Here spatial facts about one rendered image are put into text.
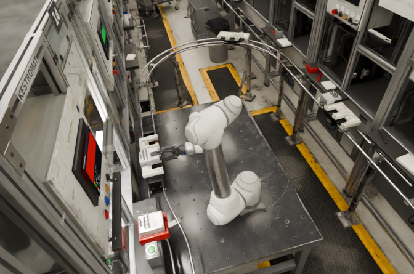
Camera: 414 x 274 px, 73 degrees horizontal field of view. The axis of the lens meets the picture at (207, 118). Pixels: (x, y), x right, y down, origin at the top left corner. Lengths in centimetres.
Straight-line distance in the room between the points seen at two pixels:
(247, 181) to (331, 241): 118
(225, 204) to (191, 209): 39
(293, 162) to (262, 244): 142
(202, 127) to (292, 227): 95
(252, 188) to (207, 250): 45
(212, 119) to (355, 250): 182
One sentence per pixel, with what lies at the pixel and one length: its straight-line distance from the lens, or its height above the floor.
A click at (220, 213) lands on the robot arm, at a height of 90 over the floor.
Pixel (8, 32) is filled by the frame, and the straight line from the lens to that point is 118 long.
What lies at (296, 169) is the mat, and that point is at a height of 1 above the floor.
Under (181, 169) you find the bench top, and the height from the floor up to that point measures 68.
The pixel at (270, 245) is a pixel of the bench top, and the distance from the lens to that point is 185.
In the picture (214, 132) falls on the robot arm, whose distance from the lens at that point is 131.
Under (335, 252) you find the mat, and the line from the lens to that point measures 267.
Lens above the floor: 236
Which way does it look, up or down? 41 degrees down
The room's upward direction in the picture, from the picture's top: 6 degrees counter-clockwise
